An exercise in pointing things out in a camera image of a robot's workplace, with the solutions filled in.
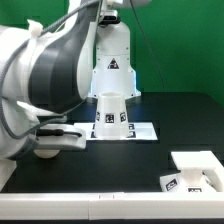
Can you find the white tag sheet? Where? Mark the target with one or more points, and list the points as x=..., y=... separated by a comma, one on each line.
x=137, y=131

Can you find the black rear camera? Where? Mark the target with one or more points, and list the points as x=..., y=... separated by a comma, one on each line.
x=109, y=17

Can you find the white left rail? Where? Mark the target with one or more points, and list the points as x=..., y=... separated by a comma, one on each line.
x=7, y=167

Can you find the white lamp shade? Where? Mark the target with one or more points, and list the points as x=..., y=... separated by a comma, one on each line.
x=111, y=121

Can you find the white lamp bulb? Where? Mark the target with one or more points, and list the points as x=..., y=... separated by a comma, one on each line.
x=46, y=154

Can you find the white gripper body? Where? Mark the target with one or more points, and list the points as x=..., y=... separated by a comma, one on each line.
x=61, y=137

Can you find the white lamp base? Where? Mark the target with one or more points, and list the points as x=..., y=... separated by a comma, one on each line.
x=190, y=177

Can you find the white front rail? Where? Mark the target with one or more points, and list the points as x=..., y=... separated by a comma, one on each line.
x=109, y=206

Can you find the white rail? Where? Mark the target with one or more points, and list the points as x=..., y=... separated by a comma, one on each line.
x=7, y=167
x=109, y=206
x=216, y=178

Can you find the white right rail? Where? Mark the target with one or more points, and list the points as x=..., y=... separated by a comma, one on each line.
x=216, y=178

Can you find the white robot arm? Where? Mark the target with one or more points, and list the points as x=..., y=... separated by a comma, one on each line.
x=47, y=72

